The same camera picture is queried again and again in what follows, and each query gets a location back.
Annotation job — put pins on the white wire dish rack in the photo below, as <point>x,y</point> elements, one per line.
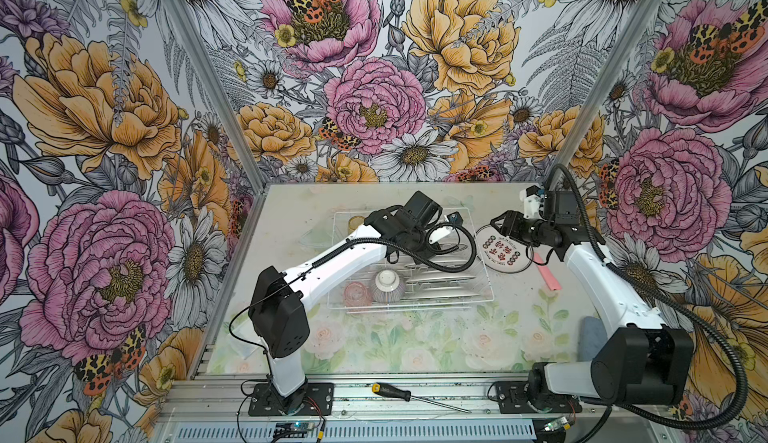
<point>424,287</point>

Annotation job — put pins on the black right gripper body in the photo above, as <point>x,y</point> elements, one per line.
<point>534,230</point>

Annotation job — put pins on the blue grey cloth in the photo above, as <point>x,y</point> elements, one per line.
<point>592,338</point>

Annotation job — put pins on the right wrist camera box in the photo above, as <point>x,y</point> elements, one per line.
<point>532,200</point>

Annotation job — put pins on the small green circuit board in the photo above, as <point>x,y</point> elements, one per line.
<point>290,429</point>

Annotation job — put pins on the amber glass cup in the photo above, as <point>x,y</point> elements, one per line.
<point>354,223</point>

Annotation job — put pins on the pink glass cup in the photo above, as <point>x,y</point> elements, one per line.
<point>357,294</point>

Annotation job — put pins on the plate with red characters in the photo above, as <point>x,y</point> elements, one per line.
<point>500,253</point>

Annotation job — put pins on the pink silicone utensil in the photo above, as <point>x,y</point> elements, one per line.
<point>550,280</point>

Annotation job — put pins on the yellow handled screwdriver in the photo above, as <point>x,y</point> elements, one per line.
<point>390,391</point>

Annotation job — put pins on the aluminium corner post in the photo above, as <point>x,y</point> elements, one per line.
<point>644,12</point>
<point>205,70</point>

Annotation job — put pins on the aluminium corner post right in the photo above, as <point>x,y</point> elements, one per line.
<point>644,12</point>

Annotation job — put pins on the aluminium corner post left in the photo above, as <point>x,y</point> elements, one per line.
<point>205,70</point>

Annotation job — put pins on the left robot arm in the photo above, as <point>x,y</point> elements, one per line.
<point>282,298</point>

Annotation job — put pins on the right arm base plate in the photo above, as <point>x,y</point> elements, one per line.
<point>515,397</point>

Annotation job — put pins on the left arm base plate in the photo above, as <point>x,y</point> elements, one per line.
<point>311,399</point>

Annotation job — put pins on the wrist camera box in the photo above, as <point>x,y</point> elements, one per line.
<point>451,223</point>
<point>532,200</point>

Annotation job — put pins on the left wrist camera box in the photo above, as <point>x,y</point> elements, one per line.
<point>451,223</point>

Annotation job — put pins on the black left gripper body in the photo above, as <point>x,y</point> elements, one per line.
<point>419,241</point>

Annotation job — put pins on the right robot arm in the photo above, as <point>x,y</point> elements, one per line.
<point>643,361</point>

